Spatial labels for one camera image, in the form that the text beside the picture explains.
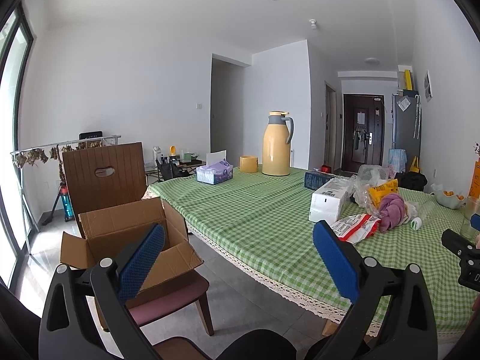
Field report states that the clear plastic bottle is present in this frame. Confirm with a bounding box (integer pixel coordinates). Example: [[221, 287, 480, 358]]
[[410, 201, 436, 230]]

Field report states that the purple cloth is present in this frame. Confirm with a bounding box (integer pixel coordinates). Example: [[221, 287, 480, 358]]
[[378, 193, 405, 233]]

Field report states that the yellow snack bag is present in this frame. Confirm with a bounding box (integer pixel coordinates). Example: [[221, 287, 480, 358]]
[[368, 179, 398, 208]]

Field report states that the red white snack wrapper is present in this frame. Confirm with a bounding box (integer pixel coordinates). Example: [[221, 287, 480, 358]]
[[330, 214, 381, 245]]

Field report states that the clear plastic packaging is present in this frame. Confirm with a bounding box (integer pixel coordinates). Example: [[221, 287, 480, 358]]
[[353, 164, 389, 213]]

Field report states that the white milk carton box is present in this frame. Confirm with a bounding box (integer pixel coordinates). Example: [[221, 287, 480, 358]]
[[308, 177, 354, 225]]

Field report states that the dark blue pet supplement box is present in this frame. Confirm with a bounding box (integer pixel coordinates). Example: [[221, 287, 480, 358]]
[[304, 171, 335, 190]]

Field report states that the glass cup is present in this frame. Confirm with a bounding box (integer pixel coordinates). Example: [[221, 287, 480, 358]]
[[460, 197, 479, 243]]

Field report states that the bowl of oranges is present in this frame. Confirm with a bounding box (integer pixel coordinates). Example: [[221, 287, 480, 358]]
[[430, 184, 466, 210]]

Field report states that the black bag on floor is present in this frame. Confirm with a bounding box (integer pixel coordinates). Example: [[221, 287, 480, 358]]
[[394, 172, 427, 192]]

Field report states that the cardboard box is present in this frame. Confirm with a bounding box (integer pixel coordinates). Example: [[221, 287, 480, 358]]
[[60, 197, 203, 293]]

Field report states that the grey refrigerator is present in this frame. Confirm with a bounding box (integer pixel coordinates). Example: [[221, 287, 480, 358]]
[[392, 89, 422, 168]]

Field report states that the brown wooden chair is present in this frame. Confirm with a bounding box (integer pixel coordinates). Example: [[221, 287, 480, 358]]
[[63, 142, 214, 335]]

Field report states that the dark entrance door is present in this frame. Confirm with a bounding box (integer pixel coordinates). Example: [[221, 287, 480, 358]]
[[342, 94, 385, 173]]

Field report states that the drying rack with plants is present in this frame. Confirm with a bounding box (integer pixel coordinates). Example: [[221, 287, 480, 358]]
[[10, 132, 121, 233]]

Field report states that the low side table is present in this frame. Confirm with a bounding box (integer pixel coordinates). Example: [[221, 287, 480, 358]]
[[145, 146, 206, 185]]

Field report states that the green checked tablecloth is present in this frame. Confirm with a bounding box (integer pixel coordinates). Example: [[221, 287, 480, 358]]
[[145, 169, 477, 342]]

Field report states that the purple tissue box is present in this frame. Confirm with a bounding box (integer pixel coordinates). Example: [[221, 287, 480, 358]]
[[195, 150, 233, 185]]

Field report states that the yellow thermos jug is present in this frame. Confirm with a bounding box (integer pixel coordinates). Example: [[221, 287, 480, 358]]
[[262, 111, 295, 176]]

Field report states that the yellow round tin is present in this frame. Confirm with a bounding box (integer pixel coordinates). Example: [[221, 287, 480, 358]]
[[239, 155, 258, 173]]

